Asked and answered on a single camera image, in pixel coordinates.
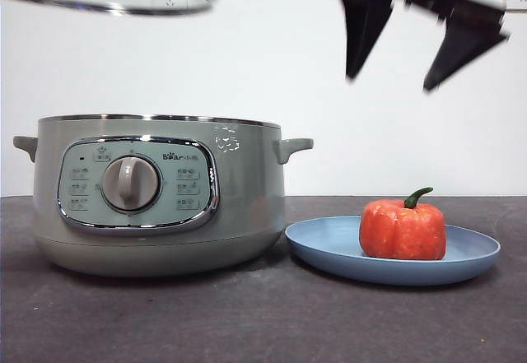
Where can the blue round plate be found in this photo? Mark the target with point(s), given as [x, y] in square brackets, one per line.
[325, 243]

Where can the pale green electric steamer pot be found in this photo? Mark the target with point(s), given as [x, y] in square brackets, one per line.
[247, 215]

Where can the orange pumpkin with green stem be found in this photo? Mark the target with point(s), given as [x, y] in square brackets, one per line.
[403, 235]

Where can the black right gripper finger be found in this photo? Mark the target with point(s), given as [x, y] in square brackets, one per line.
[364, 25]
[465, 38]

